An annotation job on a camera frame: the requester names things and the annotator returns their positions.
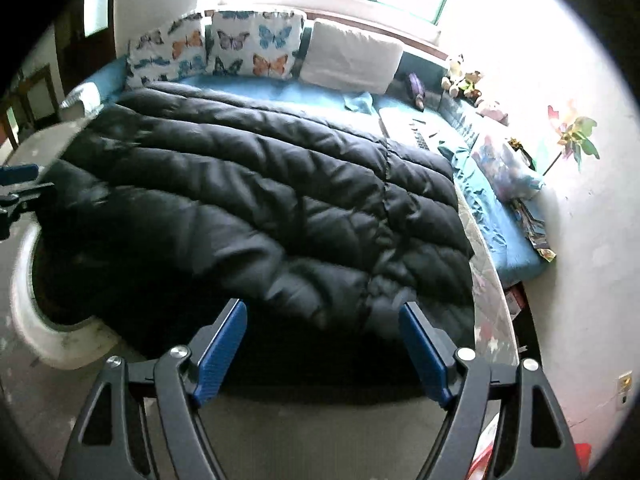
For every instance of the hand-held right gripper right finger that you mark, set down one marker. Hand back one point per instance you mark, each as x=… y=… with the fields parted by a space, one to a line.
x=425 y=355

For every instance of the light blue folded cloth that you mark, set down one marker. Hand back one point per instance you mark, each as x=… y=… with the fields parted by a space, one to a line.
x=360 y=102

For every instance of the wall socket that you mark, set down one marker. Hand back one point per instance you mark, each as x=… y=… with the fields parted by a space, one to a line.
x=625 y=387

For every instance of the brown plush toy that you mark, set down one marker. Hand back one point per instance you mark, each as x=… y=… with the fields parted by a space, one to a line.
x=472 y=85

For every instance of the butterfly print pillow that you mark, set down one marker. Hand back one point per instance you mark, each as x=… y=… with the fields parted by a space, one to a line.
x=255 y=42
x=170 y=50

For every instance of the plain white pillow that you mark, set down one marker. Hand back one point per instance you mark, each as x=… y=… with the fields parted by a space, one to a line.
x=350 y=55

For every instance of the dark teal quilted cushion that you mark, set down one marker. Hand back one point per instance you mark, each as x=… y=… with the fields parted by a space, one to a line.
x=460 y=120

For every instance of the brown wooden table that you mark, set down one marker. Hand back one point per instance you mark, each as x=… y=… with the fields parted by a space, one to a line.
x=42 y=90

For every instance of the colourful pinwheel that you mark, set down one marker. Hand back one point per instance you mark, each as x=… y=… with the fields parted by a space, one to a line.
x=575 y=135

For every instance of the pile of printed packets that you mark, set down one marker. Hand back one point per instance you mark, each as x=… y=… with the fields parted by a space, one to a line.
x=532 y=230

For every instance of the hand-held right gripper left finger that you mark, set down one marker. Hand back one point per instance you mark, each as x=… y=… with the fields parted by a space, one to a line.
x=222 y=355

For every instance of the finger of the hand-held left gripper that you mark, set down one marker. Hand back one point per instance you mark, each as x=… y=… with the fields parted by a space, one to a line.
x=22 y=197
x=20 y=175

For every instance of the white keyboard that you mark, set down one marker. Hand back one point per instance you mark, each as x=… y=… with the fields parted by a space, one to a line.
x=405 y=127

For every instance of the dark wooden door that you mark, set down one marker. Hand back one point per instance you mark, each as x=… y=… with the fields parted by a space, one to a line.
x=75 y=60

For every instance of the purple toy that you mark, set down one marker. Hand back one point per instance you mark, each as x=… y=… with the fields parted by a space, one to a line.
x=417 y=90

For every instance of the pink plush toy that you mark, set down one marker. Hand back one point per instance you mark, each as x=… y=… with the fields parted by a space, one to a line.
x=492 y=110

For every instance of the grey quilted star mattress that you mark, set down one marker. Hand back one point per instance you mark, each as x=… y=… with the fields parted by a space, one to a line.
x=325 y=435

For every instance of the black down jacket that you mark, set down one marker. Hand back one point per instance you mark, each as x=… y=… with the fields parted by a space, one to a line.
x=250 y=200

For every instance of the floral printed pillow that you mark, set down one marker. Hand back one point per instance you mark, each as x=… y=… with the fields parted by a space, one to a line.
x=505 y=170

